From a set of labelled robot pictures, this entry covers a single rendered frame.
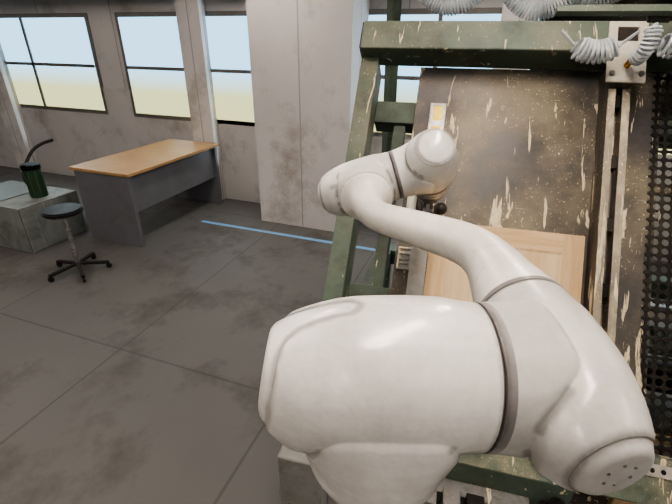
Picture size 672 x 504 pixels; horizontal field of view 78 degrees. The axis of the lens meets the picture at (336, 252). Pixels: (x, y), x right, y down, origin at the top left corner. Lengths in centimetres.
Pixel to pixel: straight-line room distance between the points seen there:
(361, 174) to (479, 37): 82
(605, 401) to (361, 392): 18
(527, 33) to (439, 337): 129
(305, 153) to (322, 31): 113
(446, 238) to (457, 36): 100
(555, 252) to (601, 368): 100
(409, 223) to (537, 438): 38
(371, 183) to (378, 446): 55
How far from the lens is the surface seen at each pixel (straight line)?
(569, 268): 138
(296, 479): 119
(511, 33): 153
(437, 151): 81
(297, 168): 449
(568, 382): 37
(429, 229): 63
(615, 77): 150
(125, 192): 442
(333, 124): 423
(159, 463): 243
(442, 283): 130
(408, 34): 152
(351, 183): 81
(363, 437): 34
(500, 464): 134
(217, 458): 237
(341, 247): 131
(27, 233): 488
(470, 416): 35
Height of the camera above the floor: 184
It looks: 27 degrees down
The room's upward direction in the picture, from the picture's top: 1 degrees clockwise
